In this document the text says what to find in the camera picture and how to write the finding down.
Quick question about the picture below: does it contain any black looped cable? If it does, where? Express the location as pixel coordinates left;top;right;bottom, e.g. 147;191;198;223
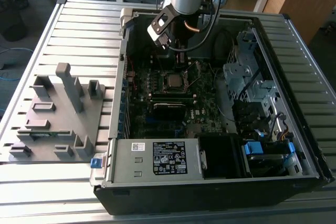
212;28;236;61

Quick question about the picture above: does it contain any black office chair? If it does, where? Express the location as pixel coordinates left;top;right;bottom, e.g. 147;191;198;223
0;0;30;42

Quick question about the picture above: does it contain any light blue floor cable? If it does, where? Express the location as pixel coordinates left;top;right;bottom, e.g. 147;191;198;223
0;47;35;83

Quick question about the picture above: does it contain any black plastic shroud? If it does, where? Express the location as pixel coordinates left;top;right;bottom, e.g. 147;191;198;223
196;133;246;180

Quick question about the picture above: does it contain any thin red wire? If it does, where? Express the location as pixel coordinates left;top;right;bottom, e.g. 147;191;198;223
127;55;139;90

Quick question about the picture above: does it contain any copper coloured curved cable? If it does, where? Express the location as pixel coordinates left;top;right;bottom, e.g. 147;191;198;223
183;20;200;35

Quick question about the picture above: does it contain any green motherboard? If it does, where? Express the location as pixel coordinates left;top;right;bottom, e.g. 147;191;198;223
123;56;237;140

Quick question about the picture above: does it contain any silver metal disk bay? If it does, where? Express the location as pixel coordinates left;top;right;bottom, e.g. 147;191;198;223
222;28;283;130

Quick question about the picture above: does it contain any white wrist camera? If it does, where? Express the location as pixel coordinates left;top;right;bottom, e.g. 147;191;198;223
146;6;175;50

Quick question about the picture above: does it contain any black PC case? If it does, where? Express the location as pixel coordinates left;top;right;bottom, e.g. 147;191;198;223
89;7;335;216

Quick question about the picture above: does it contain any silver CPU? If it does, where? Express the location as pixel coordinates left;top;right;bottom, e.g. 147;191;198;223
167;73;184;88

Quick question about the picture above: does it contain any grey parts rack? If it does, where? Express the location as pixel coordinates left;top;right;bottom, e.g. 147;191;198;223
7;62;107;163

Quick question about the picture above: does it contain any green RAM stick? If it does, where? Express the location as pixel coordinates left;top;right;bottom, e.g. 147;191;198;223
28;132;58;138

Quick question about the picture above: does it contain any black graphics card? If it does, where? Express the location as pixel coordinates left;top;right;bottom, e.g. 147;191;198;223
153;102;186;121

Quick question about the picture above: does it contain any hard disk in blue carrier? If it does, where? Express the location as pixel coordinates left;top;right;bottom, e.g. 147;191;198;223
243;141;297;179

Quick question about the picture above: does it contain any thick black cable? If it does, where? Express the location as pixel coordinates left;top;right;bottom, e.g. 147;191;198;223
237;66;262;103

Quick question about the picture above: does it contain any thin white wire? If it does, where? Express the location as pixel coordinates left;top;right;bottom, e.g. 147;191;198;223
208;63;237;124

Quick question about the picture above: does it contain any multicoloured wire bundle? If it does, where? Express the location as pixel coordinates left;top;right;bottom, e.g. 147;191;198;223
278;125;294;142

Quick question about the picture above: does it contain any black RAM slot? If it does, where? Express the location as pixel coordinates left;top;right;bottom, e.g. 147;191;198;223
152;98;194;104
151;92;194;99

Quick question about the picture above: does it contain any thin black wire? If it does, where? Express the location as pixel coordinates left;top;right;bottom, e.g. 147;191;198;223
269;112;287;142

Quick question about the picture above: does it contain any grey power supply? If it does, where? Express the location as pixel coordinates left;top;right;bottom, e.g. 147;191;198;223
106;137;208;183

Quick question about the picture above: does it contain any black plastic holder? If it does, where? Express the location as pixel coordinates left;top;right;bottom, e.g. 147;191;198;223
232;100;270;132

